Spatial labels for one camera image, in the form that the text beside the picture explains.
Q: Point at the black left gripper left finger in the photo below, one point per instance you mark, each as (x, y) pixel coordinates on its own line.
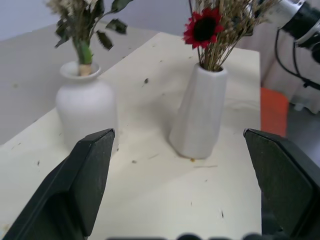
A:
(75, 180)

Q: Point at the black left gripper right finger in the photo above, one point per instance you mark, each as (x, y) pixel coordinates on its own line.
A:
(282, 180)

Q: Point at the red flower dried bouquet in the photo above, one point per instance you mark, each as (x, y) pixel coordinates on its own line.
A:
(215, 30)

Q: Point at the orange stool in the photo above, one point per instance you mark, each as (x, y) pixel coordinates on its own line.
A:
(272, 112)

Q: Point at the round white ceramic vase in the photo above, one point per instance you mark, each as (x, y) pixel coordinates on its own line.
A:
(86, 105)

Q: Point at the tall faceted white vase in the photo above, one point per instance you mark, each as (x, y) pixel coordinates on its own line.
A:
(201, 115)

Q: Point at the green leafy dried bouquet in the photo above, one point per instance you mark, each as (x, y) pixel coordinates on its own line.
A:
(82, 32)

